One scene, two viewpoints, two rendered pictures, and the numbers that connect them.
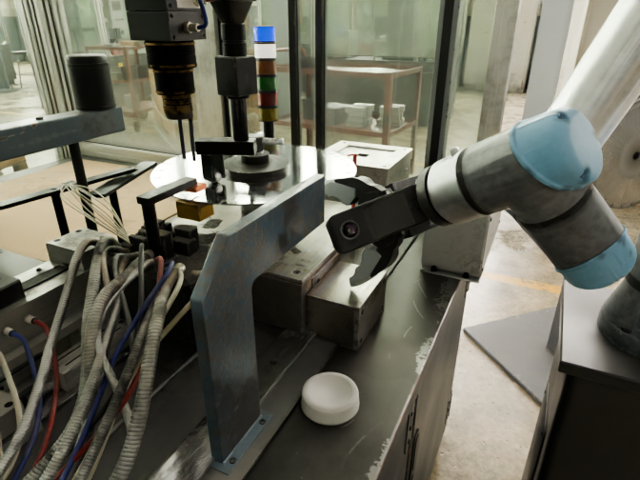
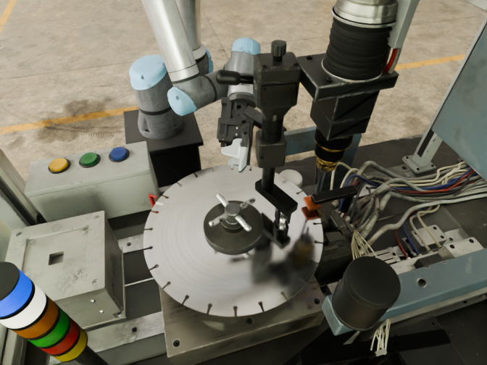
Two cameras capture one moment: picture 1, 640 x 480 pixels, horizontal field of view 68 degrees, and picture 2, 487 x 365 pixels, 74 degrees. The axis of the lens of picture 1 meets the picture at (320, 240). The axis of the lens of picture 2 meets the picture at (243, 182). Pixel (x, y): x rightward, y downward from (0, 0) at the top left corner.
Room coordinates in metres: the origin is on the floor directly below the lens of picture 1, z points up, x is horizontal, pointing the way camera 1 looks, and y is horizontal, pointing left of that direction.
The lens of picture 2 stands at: (0.97, 0.38, 1.45)
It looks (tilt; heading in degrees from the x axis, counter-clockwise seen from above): 47 degrees down; 228
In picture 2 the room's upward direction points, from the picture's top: straight up
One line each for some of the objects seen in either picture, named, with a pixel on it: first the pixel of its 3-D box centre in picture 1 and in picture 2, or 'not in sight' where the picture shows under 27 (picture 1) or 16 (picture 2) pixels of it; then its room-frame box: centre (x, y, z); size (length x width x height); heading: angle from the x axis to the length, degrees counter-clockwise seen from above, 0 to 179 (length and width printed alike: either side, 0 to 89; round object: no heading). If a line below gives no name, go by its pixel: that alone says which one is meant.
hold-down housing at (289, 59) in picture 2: (232, 17); (273, 111); (0.67, 0.11, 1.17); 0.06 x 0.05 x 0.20; 145
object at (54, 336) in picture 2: (267, 82); (45, 324); (1.05, 0.11, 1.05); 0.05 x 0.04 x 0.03; 64
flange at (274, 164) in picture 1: (255, 160); (233, 222); (0.75, 0.11, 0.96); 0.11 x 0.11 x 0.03
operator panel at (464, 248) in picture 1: (468, 212); (99, 185); (0.87, -0.29, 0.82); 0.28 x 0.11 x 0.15; 154
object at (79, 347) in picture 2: (268, 112); (66, 340); (1.05, 0.11, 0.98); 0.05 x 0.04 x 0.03; 64
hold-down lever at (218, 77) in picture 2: not in sight; (246, 83); (0.69, 0.07, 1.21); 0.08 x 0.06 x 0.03; 154
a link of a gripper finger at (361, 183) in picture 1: (361, 194); (245, 138); (0.58, -0.05, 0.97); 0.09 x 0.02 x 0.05; 42
